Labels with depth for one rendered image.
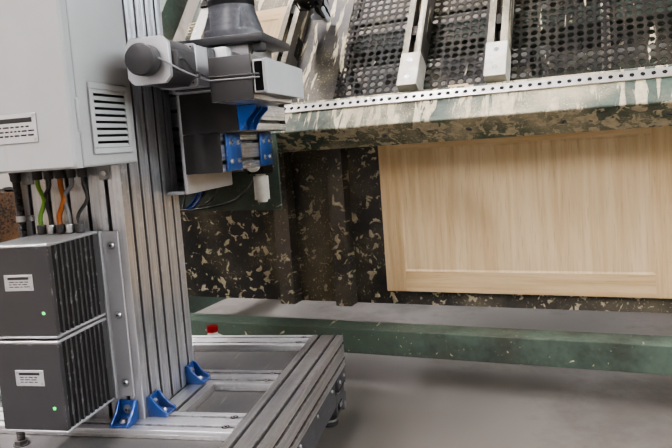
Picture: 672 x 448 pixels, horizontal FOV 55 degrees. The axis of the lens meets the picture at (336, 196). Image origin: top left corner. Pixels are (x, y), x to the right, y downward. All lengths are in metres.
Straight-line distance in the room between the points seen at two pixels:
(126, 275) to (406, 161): 1.10
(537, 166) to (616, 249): 0.33
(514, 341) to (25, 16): 1.47
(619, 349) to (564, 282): 0.29
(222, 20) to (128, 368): 0.82
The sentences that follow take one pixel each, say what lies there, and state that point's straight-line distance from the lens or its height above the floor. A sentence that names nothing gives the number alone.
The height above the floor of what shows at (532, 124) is 0.78.
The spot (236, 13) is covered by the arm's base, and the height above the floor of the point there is 1.10.
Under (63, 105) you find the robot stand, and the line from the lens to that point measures 1.19.
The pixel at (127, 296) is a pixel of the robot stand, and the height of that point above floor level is 0.49.
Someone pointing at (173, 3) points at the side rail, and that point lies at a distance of 2.91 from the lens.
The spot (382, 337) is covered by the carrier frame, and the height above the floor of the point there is 0.16.
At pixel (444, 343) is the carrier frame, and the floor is 0.15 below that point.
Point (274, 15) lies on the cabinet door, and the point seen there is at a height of 1.25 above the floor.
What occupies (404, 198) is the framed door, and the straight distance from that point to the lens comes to 2.18.
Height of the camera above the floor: 0.78
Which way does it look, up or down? 5 degrees down
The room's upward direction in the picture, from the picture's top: 4 degrees counter-clockwise
